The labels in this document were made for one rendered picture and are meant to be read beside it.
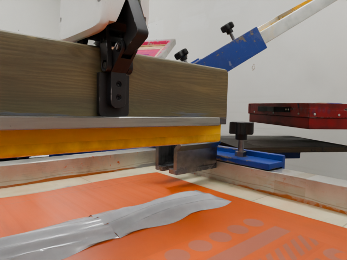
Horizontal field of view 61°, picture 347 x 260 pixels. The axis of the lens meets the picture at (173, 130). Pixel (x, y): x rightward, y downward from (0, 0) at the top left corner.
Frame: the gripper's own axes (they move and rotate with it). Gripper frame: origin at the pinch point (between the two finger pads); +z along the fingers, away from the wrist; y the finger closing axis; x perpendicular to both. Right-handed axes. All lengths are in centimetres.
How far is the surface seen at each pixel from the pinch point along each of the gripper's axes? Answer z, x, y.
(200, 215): 13.9, 11.3, 3.1
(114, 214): 13.3, 2.5, -1.9
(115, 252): 14.0, -1.1, 4.5
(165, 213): 13.3, 7.3, 1.4
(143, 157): 11.4, 21.9, -23.1
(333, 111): 0, 94, -13
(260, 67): -35, 200, -109
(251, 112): 2, 107, -54
